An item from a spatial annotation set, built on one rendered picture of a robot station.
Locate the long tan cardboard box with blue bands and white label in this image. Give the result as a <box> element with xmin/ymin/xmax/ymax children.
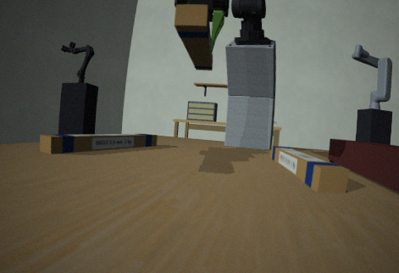
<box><xmin>40</xmin><ymin>134</ymin><xmax>158</xmax><ymax>154</ymax></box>

